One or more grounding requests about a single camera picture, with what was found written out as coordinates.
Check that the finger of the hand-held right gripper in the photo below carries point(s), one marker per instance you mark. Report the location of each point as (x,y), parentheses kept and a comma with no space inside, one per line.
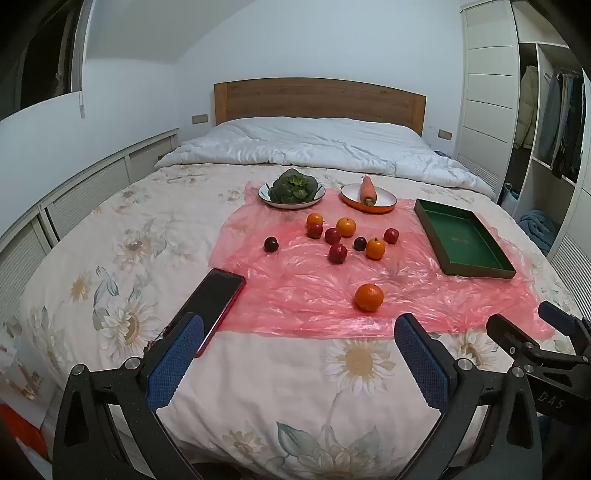
(517,337)
(556,316)

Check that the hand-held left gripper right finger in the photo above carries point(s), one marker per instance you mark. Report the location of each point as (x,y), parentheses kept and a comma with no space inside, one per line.
(422,364)

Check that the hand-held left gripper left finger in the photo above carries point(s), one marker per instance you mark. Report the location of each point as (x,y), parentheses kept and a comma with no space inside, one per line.
(178,357)

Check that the large orange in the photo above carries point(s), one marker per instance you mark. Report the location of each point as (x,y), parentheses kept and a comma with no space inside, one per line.
(369,297)

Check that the green rectangular tray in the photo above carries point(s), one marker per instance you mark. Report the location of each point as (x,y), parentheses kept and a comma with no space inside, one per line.
(461,240)

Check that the orange with stem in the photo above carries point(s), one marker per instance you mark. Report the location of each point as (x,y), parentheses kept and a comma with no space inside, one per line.
(375,248)

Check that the red apple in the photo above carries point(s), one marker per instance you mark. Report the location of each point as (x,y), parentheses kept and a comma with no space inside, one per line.
(391,235)
(338,253)
(332,236)
(315,231)

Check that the dark plum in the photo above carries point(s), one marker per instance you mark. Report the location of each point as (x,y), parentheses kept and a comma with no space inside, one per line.
(360,242)
(270,243)

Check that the medium orange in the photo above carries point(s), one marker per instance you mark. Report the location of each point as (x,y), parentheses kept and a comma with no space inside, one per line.
(346,226)

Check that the small orange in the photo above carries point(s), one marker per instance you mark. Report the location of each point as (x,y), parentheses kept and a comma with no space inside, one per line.
(314,218)

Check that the smartphone with red case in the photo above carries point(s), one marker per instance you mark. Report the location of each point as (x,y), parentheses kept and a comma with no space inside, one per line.
(217,295)

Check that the blue blanket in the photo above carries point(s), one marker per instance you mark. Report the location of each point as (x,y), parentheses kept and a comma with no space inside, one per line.
(538,228)

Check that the white bag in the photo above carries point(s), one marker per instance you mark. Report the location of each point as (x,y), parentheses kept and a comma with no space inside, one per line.
(509,196)

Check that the pink plastic sheet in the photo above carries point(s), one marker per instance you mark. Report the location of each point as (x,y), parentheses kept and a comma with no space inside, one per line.
(300,286)

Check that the white printed box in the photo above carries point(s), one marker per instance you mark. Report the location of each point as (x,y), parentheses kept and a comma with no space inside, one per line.
(23,374)

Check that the orange enamel dish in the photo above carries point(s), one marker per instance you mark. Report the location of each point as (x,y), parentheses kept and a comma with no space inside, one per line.
(388,198)

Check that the orange bag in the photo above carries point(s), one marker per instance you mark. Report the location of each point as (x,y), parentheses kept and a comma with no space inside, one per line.
(18,429)

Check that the carrot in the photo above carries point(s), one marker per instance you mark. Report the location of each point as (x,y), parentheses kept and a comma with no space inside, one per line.
(368,189)

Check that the white green-rimmed plate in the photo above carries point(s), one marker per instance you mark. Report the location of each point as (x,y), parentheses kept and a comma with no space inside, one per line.
(263,193)

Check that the dark hanging clothes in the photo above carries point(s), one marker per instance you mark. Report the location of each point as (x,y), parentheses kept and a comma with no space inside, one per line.
(563,120)

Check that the low white slatted cabinet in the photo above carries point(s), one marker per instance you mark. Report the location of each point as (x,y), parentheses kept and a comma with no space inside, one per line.
(83,184)

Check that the green leafy vegetable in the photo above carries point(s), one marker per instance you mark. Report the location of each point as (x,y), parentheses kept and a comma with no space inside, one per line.
(293,187)

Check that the beige hanging jacket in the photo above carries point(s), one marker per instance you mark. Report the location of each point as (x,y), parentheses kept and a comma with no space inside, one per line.
(526,106)

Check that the white wardrobe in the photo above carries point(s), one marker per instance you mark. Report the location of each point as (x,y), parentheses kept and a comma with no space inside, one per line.
(489,92)

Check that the white duvet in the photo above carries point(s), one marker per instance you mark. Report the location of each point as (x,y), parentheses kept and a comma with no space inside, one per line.
(323,143)

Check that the wooden headboard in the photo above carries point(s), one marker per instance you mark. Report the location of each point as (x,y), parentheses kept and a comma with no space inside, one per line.
(318,99)

